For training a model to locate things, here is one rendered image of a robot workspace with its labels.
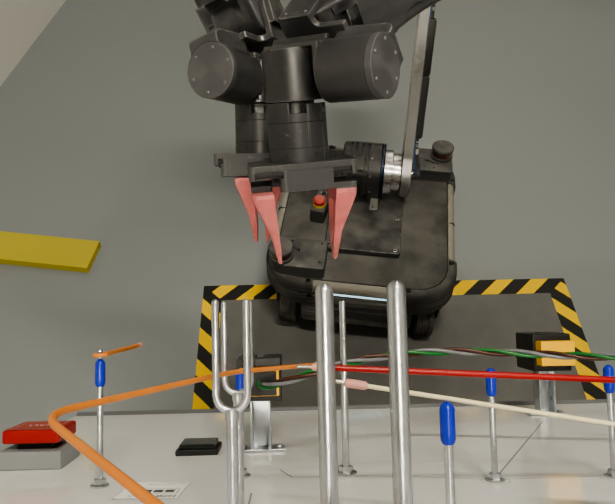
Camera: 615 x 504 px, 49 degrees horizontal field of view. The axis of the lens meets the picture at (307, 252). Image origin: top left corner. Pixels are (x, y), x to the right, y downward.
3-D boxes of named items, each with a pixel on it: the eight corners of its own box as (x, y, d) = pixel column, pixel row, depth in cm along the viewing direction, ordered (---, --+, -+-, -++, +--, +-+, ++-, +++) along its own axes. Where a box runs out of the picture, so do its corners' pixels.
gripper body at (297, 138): (358, 178, 63) (353, 97, 62) (249, 188, 63) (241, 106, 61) (347, 171, 70) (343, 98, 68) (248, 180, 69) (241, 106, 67)
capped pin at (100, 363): (108, 482, 54) (108, 347, 55) (111, 487, 53) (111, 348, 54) (88, 485, 54) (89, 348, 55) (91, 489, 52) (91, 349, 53)
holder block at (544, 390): (537, 403, 92) (534, 330, 93) (574, 417, 80) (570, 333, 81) (504, 404, 92) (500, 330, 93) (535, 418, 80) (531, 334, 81)
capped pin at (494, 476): (494, 484, 51) (489, 369, 52) (481, 479, 53) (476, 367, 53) (509, 481, 52) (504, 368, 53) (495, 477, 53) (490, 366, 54)
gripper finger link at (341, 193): (362, 263, 65) (356, 165, 63) (288, 270, 65) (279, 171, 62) (351, 248, 72) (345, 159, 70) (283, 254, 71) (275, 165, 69)
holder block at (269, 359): (282, 393, 69) (281, 353, 69) (281, 400, 64) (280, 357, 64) (240, 394, 69) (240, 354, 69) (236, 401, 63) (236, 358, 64)
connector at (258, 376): (274, 388, 65) (274, 367, 65) (276, 395, 60) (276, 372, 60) (243, 389, 65) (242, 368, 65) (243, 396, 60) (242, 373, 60)
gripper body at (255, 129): (305, 169, 75) (304, 101, 75) (213, 170, 75) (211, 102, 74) (304, 171, 82) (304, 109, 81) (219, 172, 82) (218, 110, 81)
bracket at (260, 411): (285, 446, 67) (284, 395, 68) (284, 451, 65) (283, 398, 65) (238, 447, 67) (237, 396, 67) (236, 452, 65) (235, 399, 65)
